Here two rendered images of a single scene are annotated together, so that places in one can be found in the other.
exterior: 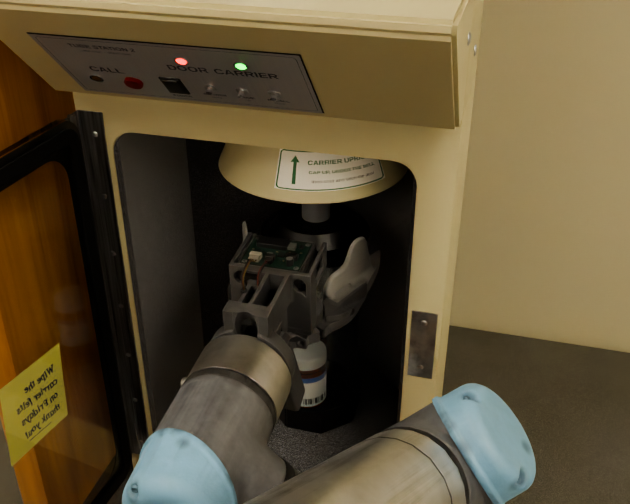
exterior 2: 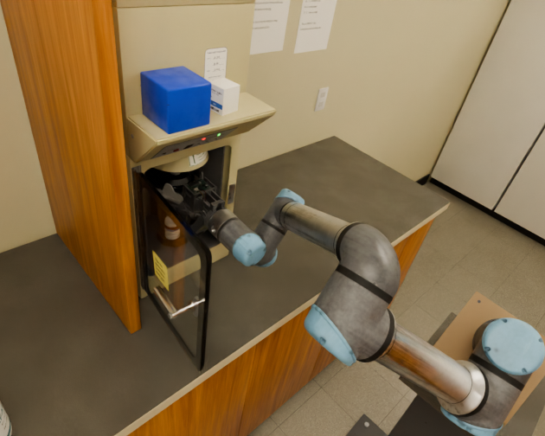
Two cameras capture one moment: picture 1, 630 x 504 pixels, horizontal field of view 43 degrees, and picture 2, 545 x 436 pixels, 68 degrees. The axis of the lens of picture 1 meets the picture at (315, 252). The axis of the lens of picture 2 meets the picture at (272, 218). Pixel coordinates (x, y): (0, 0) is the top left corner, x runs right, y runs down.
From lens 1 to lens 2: 78 cm
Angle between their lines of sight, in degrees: 53
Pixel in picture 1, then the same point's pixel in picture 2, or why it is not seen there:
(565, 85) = not seen: hidden behind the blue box
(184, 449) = (251, 236)
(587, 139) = not seen: hidden behind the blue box
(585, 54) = not seen: hidden behind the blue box
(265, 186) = (186, 167)
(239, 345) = (224, 212)
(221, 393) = (238, 223)
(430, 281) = (234, 175)
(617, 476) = (245, 210)
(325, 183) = (201, 159)
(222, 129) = (181, 155)
